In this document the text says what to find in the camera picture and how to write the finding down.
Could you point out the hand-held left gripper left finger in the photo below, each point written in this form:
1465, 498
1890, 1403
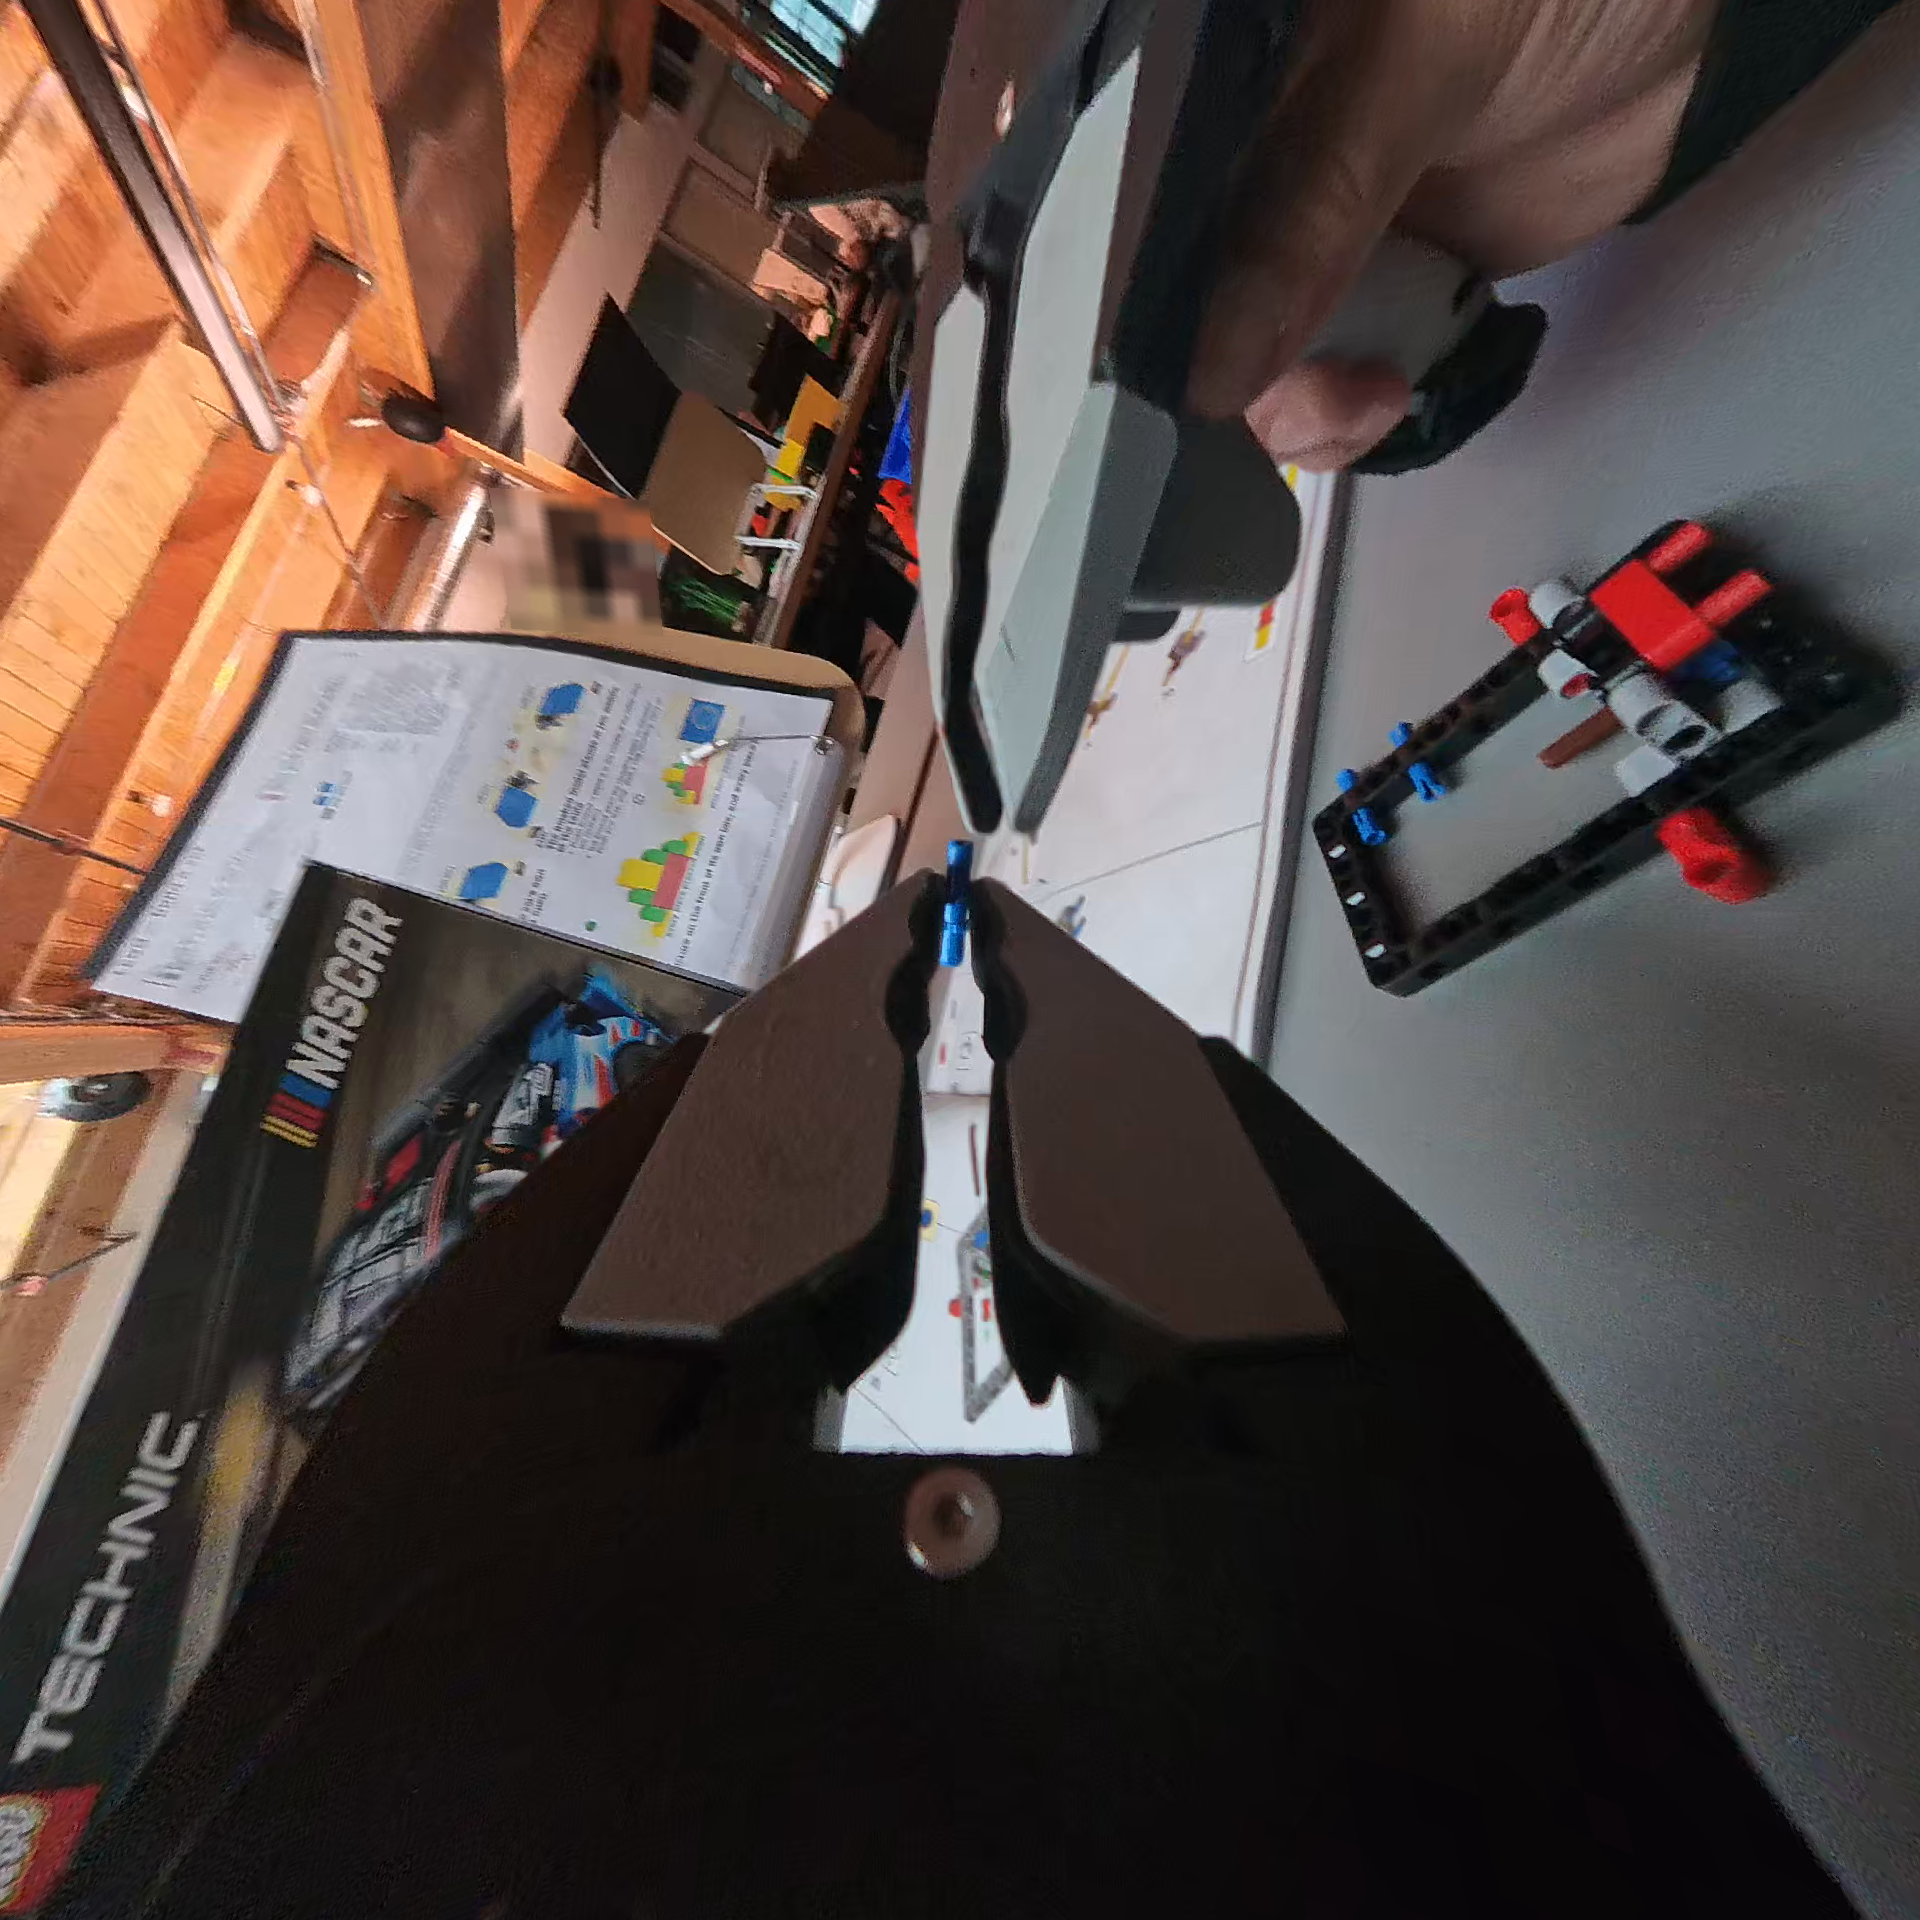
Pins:
749, 1185

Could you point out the blue lego pin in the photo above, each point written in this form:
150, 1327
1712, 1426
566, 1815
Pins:
1419, 766
1367, 818
958, 900

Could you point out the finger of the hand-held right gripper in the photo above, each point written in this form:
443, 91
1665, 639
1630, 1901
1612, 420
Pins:
1078, 598
944, 522

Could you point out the black lego frame assembly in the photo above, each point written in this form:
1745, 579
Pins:
1574, 874

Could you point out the brown cardboard sheet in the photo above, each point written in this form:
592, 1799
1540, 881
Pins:
698, 482

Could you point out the white instruction booklet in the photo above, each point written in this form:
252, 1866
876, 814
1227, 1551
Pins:
1198, 780

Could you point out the person's right hand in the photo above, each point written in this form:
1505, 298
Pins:
1426, 119

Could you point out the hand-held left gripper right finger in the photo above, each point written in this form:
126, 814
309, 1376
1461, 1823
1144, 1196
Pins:
1152, 1185

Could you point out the yellow plastic bin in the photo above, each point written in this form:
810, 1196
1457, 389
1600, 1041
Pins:
810, 411

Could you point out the silver stand base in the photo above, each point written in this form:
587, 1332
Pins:
862, 876

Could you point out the metal ceiling pipe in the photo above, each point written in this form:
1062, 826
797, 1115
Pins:
150, 192

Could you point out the black lego set box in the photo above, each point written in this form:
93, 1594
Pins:
378, 1019

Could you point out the black monitor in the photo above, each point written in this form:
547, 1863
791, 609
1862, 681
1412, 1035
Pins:
615, 395

